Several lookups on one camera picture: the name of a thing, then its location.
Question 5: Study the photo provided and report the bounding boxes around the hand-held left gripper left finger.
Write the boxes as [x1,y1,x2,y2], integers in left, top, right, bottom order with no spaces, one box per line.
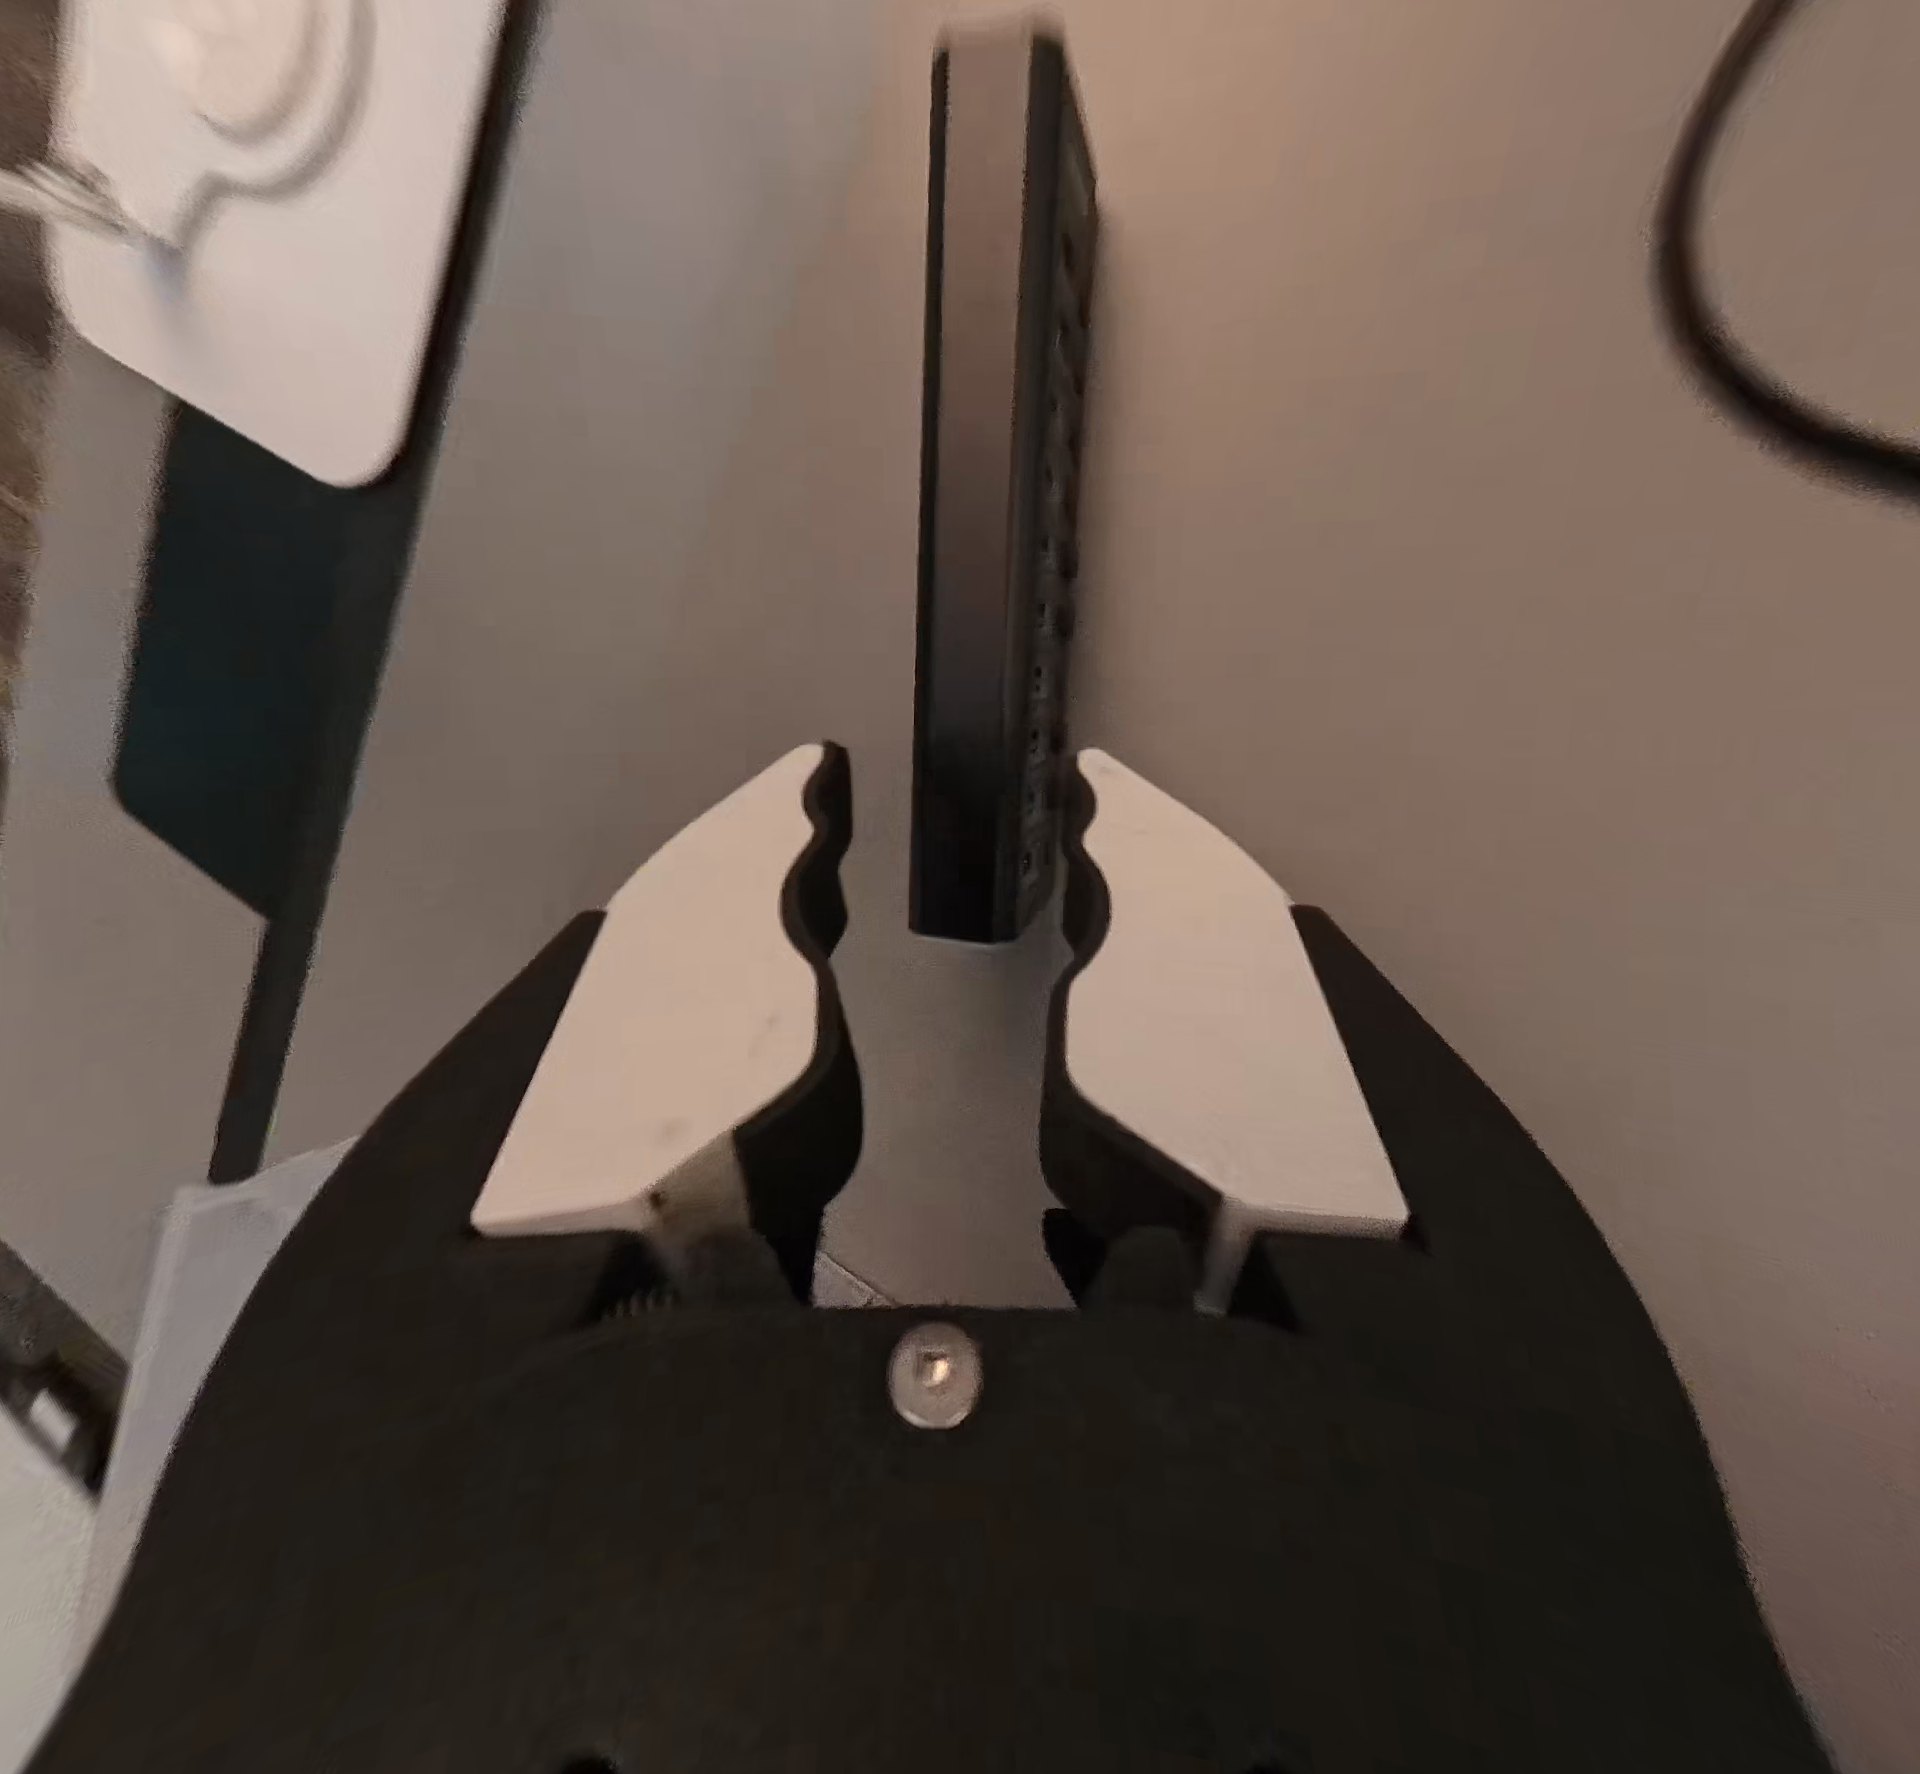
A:
[469,740,871,1282]

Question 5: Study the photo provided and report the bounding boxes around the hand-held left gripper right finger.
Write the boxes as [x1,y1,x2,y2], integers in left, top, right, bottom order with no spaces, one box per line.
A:
[1038,747,1416,1315]

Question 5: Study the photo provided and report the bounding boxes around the clear plastic bin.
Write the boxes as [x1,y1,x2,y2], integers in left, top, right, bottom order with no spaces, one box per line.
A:
[90,1140,361,1521]

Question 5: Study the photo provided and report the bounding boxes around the grey black usb hub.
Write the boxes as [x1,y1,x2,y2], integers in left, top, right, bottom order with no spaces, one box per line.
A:
[903,9,1101,951]

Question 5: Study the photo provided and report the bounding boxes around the white metal board stand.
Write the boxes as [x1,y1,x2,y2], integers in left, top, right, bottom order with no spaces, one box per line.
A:
[0,0,545,491]

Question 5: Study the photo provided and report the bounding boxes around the black hub lead cable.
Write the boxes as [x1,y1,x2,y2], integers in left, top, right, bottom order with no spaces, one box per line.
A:
[1646,0,1920,506]

